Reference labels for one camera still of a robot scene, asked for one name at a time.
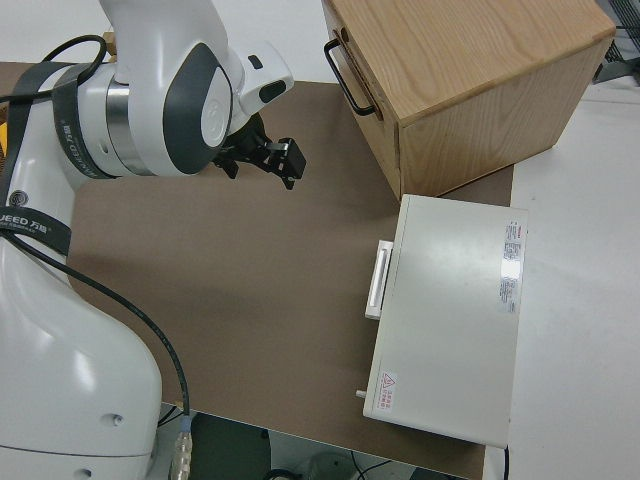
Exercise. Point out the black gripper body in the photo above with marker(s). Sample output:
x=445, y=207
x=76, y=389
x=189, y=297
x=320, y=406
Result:
x=292, y=159

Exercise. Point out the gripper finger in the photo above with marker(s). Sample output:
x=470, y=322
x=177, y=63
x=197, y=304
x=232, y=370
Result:
x=288, y=182

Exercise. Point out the wooden drawer cabinet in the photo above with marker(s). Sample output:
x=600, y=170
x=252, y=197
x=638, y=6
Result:
x=386, y=133

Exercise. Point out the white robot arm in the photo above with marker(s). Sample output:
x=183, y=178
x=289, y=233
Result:
x=50, y=350

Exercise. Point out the brown table mat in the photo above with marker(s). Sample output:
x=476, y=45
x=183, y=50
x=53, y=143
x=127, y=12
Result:
x=225, y=275

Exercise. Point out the white toaster oven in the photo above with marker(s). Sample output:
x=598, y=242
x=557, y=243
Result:
x=450, y=310

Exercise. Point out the wooden mug rack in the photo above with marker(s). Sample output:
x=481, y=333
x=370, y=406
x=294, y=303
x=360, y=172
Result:
x=110, y=46

